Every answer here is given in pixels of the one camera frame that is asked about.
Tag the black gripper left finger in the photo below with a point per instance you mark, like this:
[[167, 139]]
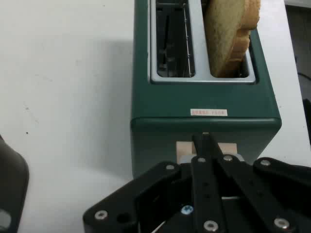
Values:
[[155, 184]]

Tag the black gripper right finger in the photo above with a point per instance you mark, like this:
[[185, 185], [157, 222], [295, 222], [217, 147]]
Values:
[[255, 191]]

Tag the beige toaster lever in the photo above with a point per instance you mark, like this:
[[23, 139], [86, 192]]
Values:
[[184, 150]]

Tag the white label sticker red print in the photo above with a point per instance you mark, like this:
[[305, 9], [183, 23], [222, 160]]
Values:
[[208, 112]]

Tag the dark green two-slot toaster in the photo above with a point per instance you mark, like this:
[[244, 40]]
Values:
[[201, 99]]

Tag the dark grey rounded object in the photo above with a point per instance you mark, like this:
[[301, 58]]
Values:
[[12, 184]]

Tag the toasted bread slice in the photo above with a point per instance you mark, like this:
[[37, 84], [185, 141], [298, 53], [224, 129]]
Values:
[[226, 36]]

